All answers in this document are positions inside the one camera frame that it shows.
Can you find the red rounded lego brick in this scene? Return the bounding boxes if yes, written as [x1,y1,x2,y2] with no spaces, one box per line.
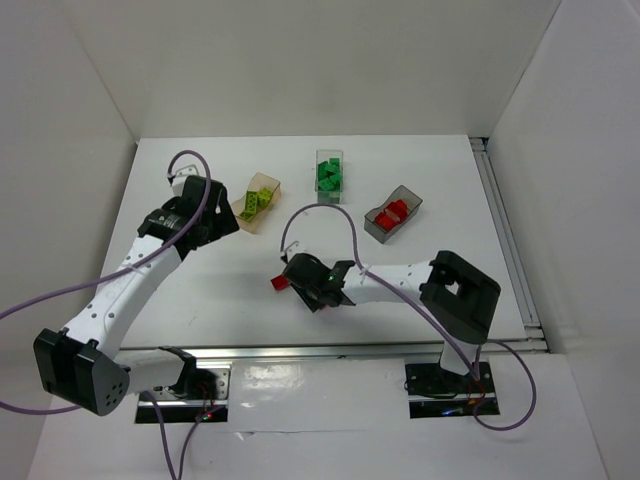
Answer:
[270,275,289,291]

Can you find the lime lego brick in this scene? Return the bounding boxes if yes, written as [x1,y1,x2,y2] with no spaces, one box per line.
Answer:
[257,188,273,209]
[239,191,258,222]

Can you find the smoky grey container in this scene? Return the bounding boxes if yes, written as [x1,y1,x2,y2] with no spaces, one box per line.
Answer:
[364,185,423,244]

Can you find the red flower lego piece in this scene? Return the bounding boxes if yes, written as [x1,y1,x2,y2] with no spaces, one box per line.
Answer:
[375,212,397,231]

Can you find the small red lego brick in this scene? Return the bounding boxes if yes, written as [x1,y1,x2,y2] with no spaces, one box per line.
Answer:
[387,200,408,218]

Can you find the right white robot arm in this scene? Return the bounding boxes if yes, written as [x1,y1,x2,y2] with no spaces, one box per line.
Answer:
[283,251,501,379]

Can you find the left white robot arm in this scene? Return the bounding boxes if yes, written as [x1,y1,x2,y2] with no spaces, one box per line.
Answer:
[33,175,239,416]

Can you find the amber transparent container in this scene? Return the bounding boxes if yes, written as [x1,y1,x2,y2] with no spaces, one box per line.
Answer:
[231,172,281,234]

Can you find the clear transparent container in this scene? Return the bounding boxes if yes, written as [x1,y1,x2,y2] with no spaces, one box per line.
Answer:
[315,149,344,204]

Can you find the aluminium front rail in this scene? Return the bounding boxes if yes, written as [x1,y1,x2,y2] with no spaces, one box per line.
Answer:
[119,340,446,363]

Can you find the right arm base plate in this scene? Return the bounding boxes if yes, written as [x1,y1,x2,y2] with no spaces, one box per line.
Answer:
[404,361,500,419]

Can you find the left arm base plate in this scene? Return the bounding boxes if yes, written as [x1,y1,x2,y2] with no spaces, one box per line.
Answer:
[151,364,231,424]

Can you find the aluminium side rail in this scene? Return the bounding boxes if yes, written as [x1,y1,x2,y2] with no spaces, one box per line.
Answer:
[469,137,548,351]

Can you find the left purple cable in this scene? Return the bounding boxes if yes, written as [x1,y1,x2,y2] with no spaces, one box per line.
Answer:
[0,149,213,480]

